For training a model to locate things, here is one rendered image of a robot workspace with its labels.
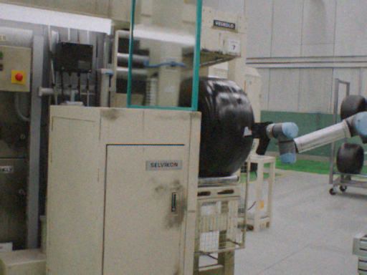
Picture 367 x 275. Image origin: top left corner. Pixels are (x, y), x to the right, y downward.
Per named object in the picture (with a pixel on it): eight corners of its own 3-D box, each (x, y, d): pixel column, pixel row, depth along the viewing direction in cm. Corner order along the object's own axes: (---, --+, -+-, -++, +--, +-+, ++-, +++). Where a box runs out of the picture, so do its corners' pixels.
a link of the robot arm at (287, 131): (289, 140, 216) (287, 122, 215) (272, 141, 225) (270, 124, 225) (300, 138, 220) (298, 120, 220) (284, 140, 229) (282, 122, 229)
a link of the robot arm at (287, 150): (296, 160, 229) (293, 138, 229) (297, 162, 218) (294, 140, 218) (279, 162, 231) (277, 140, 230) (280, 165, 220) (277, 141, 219)
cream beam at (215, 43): (160, 46, 270) (162, 20, 269) (140, 49, 291) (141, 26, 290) (241, 56, 303) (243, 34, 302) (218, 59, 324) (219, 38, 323)
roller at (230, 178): (181, 180, 251) (185, 187, 248) (185, 175, 248) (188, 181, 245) (233, 178, 270) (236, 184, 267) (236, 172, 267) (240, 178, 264)
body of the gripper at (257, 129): (259, 123, 243) (276, 122, 233) (260, 140, 242) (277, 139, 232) (249, 122, 239) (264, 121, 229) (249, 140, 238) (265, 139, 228)
